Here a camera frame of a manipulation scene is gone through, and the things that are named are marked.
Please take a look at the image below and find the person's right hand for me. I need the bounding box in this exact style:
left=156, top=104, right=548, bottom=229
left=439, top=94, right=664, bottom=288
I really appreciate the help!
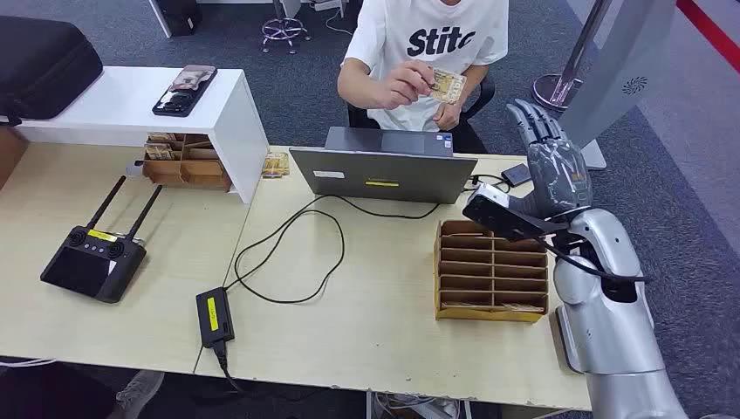
left=375, top=59, right=435, bottom=111

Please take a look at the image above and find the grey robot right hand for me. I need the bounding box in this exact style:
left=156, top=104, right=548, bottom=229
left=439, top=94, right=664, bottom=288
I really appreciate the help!
left=504, top=98, right=594, bottom=222

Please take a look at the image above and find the person's left hand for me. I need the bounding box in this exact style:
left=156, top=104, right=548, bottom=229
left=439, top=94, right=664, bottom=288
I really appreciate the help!
left=432, top=101, right=463, bottom=133

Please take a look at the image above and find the wooden slotted card organizer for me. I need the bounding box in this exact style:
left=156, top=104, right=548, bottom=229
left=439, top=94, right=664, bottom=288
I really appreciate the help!
left=433, top=219, right=549, bottom=324

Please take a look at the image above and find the person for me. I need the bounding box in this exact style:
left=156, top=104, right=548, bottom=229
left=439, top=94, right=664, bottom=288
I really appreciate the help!
left=337, top=0, right=511, bottom=155

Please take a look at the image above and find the person's leg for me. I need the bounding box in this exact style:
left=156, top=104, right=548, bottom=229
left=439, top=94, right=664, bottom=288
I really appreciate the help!
left=0, top=362, right=120, bottom=419

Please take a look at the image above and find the black external drive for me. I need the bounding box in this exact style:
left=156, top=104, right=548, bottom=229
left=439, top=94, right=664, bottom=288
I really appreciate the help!
left=500, top=162, right=533, bottom=188

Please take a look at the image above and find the grey laptop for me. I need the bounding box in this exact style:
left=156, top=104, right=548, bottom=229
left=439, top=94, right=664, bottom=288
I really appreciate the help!
left=289, top=126, right=479, bottom=205

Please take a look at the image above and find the chrome stool base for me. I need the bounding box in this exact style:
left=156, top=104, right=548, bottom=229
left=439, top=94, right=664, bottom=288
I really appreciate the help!
left=260, top=0, right=312, bottom=56

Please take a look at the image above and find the grey kiosk stand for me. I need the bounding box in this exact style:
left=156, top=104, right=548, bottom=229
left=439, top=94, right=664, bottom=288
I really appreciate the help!
left=558, top=0, right=677, bottom=171

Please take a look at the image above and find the stack of patterned cards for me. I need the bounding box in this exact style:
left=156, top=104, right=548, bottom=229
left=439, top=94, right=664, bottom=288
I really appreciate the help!
left=261, top=151, right=291, bottom=179

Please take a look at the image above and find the red barrier belt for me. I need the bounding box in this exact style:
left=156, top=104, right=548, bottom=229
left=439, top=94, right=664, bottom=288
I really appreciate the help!
left=675, top=0, right=740, bottom=75

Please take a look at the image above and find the black smartphone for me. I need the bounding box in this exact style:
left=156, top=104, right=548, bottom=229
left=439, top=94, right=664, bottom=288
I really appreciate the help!
left=151, top=65, right=219, bottom=119

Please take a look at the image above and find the small wooden compartment box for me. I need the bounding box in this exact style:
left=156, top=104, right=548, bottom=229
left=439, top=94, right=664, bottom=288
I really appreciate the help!
left=141, top=133, right=234, bottom=193

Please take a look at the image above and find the black cabinet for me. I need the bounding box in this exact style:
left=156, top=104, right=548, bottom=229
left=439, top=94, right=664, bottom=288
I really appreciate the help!
left=148, top=0, right=203, bottom=38

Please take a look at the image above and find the white desk shelf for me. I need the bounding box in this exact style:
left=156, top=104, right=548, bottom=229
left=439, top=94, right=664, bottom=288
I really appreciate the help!
left=11, top=65, right=271, bottom=204

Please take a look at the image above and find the black power adapter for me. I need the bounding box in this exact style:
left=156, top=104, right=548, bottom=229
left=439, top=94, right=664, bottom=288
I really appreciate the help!
left=195, top=286, right=236, bottom=349

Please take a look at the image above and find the black remote controller with antennas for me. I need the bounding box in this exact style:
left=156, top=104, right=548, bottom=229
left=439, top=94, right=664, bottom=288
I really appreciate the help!
left=38, top=175, right=164, bottom=305

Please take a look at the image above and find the black carrying case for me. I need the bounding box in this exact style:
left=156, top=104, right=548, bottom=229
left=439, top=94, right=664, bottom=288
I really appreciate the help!
left=0, top=15, right=106, bottom=127

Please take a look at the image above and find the grey shoe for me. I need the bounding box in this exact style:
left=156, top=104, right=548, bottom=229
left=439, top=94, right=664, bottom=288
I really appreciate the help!
left=113, top=369, right=166, bottom=419

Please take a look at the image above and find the black drive cable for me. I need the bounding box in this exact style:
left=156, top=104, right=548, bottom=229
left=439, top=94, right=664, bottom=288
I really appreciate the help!
left=462, top=173, right=513, bottom=196

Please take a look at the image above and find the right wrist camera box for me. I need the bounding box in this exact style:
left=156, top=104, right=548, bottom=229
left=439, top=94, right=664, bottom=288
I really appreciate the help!
left=462, top=183, right=571, bottom=241

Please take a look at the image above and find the chrome stanchion post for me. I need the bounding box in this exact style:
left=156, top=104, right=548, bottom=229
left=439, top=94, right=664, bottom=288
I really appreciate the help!
left=531, top=0, right=614, bottom=112

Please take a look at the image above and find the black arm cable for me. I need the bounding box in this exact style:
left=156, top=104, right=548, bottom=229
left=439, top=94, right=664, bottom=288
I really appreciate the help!
left=538, top=230, right=648, bottom=285

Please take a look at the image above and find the black laptop power cable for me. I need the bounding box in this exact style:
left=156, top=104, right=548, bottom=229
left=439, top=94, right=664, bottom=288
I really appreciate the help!
left=223, top=194, right=443, bottom=306

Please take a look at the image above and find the white cable bundle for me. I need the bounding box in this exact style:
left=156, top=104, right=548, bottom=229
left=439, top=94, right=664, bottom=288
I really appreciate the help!
left=369, top=393, right=463, bottom=419

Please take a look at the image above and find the black mains cable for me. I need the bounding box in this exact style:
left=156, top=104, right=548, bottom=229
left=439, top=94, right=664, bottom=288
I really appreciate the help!
left=212, top=340, right=247, bottom=395

